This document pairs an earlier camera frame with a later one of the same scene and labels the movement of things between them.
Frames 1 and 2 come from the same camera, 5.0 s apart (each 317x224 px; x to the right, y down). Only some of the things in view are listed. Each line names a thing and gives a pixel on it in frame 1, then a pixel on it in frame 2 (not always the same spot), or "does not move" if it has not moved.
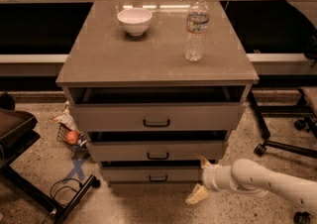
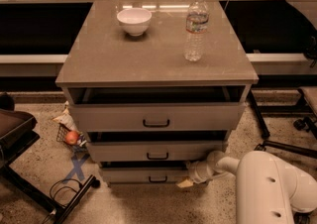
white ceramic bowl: (135, 20) does not move
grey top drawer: (158, 116) does not move
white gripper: (208, 177) → (197, 172)
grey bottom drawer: (151, 175) does not move
